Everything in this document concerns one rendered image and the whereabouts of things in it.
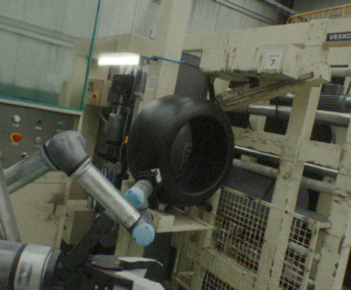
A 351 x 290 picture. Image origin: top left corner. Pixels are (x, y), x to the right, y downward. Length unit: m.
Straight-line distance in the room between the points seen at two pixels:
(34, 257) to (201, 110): 1.26
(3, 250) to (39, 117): 1.51
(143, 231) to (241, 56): 1.12
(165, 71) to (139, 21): 9.63
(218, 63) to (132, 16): 9.60
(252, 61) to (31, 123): 1.23
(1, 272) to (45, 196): 1.53
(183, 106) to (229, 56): 0.47
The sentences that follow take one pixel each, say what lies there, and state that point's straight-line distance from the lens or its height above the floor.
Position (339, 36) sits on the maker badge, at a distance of 2.05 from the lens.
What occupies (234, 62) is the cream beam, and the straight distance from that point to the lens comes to 1.99.
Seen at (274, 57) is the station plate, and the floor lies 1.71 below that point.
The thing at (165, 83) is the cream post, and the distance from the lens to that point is 2.06.
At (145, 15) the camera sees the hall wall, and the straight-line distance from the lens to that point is 11.76.
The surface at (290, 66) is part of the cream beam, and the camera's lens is 1.82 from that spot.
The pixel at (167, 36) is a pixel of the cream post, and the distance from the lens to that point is 2.07.
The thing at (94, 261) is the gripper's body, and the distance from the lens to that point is 0.65.
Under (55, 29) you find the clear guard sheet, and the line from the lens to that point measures 2.13.
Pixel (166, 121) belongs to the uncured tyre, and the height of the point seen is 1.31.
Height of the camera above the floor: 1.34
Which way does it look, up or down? 4 degrees down
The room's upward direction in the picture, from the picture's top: 11 degrees clockwise
